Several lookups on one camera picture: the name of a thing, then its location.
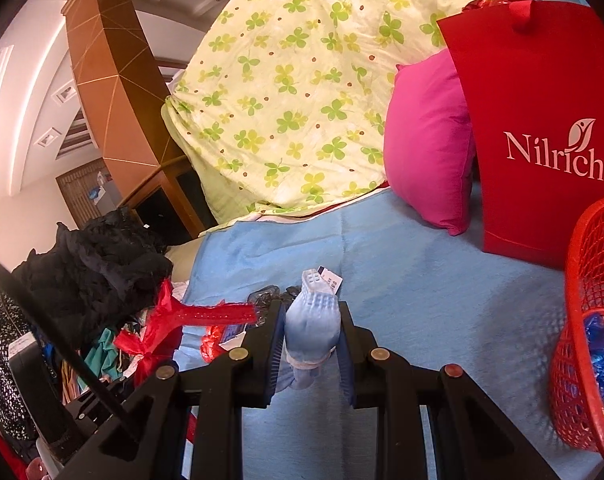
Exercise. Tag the small red plastic bag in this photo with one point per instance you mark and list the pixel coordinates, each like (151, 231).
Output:
(209, 347)

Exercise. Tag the colourful clothes pile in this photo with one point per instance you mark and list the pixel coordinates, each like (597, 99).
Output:
(99, 357)

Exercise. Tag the red mesh strip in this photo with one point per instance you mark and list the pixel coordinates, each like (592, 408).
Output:
(207, 316)

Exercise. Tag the pink pillow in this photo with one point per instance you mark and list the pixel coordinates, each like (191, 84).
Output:
(426, 150)

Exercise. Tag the brown wooden cabinet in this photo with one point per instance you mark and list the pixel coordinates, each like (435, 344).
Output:
(107, 85)

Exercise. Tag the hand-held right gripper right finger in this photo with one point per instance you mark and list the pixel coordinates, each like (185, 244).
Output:
(346, 360)

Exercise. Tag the light blue blanket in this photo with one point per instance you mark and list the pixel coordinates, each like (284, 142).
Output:
(431, 310)

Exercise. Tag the black lace cloth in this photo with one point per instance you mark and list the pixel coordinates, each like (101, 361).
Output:
(97, 270)

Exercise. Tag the red plastic basket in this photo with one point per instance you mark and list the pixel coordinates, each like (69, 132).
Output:
(581, 310)

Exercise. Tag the red paper bag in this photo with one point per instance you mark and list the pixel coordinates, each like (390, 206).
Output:
(531, 110)

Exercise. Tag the blue plastic wrapper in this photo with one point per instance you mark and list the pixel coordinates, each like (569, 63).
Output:
(599, 355)

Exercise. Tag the light green pillow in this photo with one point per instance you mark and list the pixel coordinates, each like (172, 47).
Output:
(207, 185)

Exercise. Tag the white barcode box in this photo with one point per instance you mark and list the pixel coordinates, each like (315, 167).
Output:
(328, 278)

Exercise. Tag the yellow floral quilt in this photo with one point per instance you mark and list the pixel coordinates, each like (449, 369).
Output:
(302, 85)

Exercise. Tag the light blue sock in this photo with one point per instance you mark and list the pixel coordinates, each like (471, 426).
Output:
(312, 320)

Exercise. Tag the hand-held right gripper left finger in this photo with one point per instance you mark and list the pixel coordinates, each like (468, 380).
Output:
(277, 355)

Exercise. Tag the wooden lattice panel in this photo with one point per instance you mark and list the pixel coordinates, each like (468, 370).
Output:
(82, 195)

